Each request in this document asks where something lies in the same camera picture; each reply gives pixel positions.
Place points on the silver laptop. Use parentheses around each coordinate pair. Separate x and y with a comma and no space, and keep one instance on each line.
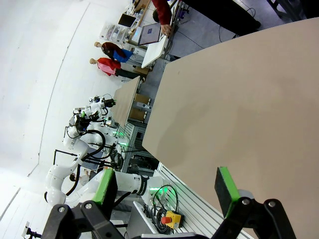
(149,33)

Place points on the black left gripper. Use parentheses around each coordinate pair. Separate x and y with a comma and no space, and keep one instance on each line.
(82,123)

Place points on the cardboard box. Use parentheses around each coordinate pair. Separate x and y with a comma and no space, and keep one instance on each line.
(137,115)
(142,70)
(141,98)

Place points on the person in red top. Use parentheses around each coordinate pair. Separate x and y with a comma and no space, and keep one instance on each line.
(160,11)

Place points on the white table with black cap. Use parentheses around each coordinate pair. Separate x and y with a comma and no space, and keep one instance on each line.
(154,53)

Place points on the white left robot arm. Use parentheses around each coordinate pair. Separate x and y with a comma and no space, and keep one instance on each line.
(129,183)

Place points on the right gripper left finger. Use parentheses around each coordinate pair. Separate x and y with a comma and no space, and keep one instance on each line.
(102,191)

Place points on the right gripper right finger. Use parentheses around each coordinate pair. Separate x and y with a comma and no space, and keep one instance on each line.
(229,194)

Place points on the mannequin in blue top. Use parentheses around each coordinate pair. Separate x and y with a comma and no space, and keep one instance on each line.
(119,53)

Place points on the mannequin in red pink clothes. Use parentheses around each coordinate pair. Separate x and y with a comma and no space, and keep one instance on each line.
(108,65)

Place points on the black framed monitor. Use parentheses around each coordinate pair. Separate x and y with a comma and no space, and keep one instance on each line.
(127,20)

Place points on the brown neighbour station table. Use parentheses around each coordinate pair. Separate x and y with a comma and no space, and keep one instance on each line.
(125,102)

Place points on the yellow emergency stop box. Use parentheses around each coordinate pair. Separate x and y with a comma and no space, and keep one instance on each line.
(174,217)

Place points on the red-sleeved person's hand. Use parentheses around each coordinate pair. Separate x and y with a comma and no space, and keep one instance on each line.
(166,29)

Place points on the clear plastic storage organizer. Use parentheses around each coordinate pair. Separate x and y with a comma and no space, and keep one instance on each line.
(112,31)

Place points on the white neighbour station robot arm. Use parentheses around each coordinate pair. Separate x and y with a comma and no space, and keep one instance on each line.
(96,105)

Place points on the black desk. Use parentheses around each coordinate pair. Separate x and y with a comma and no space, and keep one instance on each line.
(219,15)

